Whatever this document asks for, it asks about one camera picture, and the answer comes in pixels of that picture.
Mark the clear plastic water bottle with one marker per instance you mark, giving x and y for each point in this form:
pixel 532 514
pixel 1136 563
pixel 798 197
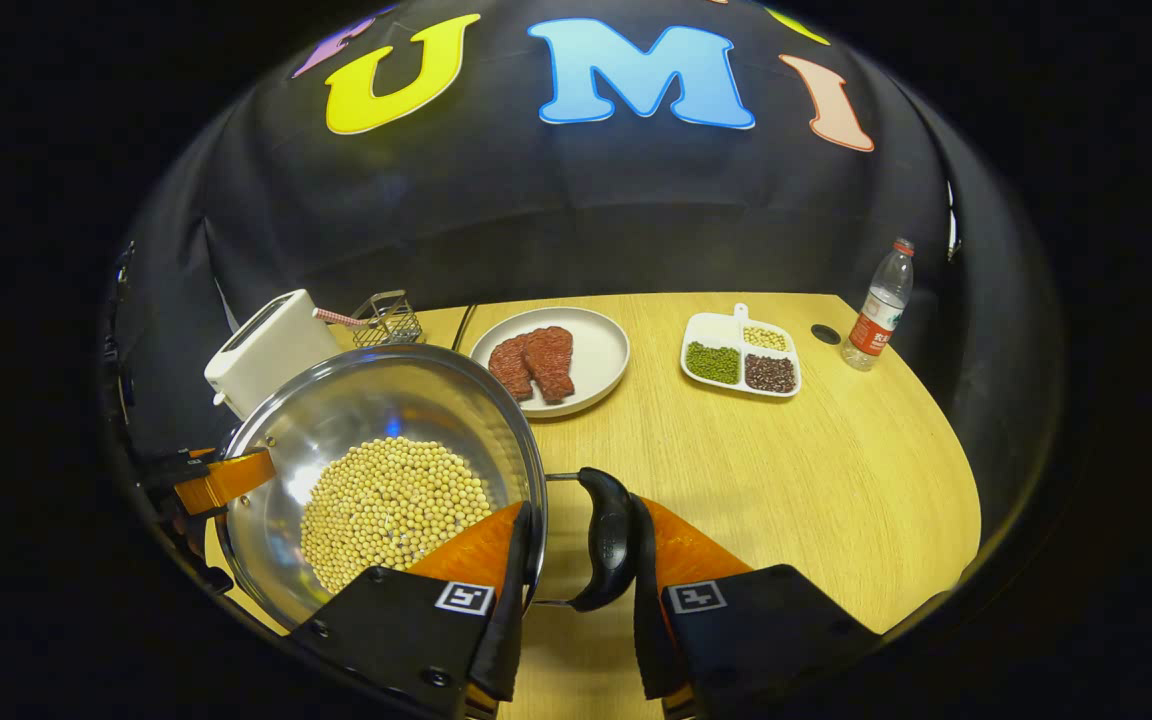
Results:
pixel 876 315

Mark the black backdrop cloth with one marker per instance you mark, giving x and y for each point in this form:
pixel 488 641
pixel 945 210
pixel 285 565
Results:
pixel 556 210

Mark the white divided dish of beans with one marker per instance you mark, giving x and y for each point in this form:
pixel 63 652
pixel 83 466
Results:
pixel 741 355

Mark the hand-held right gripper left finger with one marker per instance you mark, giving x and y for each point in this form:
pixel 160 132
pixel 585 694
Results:
pixel 506 620

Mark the raw red meat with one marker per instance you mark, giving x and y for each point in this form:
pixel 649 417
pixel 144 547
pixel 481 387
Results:
pixel 541 362

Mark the striped pink straw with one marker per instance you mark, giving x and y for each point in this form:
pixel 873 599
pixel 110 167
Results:
pixel 336 317

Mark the round white plate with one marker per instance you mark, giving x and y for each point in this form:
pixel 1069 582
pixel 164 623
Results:
pixel 601 350

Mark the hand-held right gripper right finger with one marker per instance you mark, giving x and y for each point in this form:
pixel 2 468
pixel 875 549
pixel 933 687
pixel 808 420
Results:
pixel 648 620

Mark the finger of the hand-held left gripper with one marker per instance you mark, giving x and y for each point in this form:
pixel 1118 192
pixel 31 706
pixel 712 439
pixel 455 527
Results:
pixel 226 480

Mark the pile of soybeans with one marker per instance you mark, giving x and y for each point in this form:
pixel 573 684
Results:
pixel 391 510

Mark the white toaster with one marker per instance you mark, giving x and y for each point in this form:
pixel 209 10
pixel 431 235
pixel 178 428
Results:
pixel 271 350

